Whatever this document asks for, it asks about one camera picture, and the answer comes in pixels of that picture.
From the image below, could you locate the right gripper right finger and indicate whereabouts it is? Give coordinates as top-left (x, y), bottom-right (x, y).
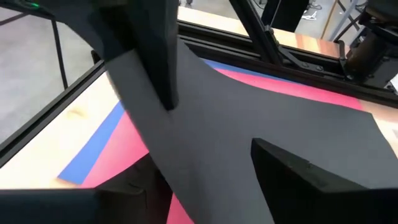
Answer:
top-left (251, 138), bottom-right (398, 224)

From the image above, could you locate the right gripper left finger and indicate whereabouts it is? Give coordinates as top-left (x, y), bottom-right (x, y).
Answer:
top-left (0, 154), bottom-right (174, 224)

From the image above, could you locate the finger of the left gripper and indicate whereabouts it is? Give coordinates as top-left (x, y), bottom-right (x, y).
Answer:
top-left (136, 0), bottom-right (180, 111)

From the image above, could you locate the black paper sheet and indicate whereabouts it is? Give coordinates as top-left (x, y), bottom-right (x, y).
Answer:
top-left (104, 39), bottom-right (398, 224)

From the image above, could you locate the thin black stand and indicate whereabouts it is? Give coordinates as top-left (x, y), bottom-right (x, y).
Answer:
top-left (0, 12), bottom-right (70, 91)

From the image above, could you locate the red paper sheet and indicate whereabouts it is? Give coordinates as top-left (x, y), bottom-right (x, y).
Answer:
top-left (80, 67), bottom-right (364, 224)

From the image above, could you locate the blue paper sheet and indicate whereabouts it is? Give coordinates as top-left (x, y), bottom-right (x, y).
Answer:
top-left (57, 58), bottom-right (296, 186)

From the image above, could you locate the black diagonal bar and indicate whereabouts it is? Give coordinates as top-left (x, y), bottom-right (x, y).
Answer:
top-left (261, 0), bottom-right (310, 34)

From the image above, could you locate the black aluminium table frame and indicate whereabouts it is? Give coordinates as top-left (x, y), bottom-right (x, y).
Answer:
top-left (0, 0), bottom-right (398, 169)

